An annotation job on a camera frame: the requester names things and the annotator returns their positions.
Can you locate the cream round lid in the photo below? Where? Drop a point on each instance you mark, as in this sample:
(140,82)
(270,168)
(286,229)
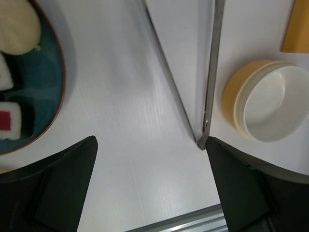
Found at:
(4,170)

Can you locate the sushi roll red centre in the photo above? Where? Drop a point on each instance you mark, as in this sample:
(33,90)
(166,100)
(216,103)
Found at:
(16,120)

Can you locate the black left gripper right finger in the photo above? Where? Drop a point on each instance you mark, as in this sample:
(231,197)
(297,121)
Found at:
(255,195)

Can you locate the sushi roll cucumber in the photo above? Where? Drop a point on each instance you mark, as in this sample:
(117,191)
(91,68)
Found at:
(6,81)

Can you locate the steamed bun swirl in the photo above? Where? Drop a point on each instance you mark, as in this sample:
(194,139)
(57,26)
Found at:
(20,27)

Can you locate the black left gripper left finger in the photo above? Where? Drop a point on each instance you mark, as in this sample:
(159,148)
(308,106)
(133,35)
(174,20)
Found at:
(48,195)

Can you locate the yellow rectangular cutlery case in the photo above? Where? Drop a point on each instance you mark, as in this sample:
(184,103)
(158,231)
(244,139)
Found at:
(296,39)

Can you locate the blue ceramic plate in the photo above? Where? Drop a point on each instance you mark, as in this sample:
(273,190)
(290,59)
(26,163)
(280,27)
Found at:
(41,78)

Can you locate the yellow round lunch box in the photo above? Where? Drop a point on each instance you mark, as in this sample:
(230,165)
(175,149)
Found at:
(267,100)

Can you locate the metal serving tongs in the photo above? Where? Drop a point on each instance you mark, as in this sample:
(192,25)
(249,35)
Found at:
(186,37)

